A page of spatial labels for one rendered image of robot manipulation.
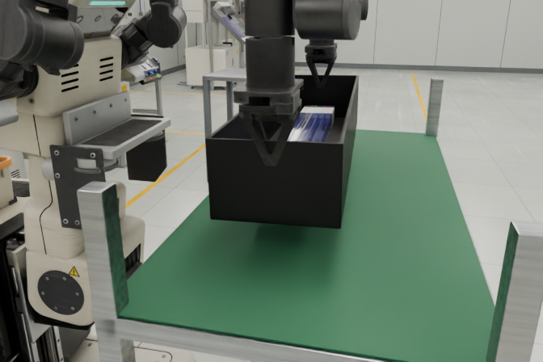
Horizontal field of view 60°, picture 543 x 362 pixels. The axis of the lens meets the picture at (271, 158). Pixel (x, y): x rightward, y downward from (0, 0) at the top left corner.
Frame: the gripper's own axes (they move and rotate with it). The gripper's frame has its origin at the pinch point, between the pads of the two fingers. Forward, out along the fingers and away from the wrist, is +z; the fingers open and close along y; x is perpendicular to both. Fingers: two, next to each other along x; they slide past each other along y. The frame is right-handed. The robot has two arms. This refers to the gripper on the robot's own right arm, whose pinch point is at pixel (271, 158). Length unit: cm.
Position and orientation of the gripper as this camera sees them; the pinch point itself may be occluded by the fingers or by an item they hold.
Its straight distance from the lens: 58.2
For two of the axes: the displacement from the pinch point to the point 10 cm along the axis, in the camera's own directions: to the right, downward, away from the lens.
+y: 2.1, -3.0, 9.3
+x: -9.8, -0.5, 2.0
